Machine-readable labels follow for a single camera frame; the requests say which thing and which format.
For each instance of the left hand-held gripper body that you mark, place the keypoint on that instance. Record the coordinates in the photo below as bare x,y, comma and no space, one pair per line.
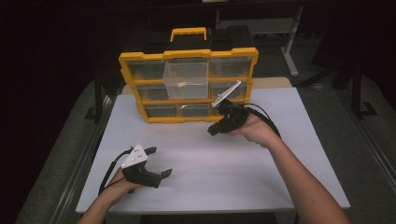
140,174

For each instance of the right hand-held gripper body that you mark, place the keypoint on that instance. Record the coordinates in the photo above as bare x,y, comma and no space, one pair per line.
233,116

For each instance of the clear plastic drawer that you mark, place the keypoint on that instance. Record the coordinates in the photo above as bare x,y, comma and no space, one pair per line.
186,77

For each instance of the yellow black organizer cabinet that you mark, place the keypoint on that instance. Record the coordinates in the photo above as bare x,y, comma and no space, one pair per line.
149,77

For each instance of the person's left hand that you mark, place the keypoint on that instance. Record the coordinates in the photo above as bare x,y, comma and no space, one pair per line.
120,186

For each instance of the person's right hand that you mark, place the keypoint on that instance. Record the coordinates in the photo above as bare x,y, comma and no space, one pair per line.
258,130

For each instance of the white table mat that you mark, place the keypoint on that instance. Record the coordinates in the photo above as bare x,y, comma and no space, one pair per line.
202,174

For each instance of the black floor stand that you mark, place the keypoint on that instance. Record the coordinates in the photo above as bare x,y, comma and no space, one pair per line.
358,93
98,99

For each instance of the black case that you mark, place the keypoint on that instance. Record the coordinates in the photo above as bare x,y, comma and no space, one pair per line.
233,37

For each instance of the grid of clear drawers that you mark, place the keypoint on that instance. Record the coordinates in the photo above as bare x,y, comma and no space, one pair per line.
148,70

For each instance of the grey metal stand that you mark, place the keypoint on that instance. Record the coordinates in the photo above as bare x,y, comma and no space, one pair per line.
289,46

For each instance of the metal frame rail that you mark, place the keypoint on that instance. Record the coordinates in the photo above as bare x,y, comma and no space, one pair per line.
370,140
77,165

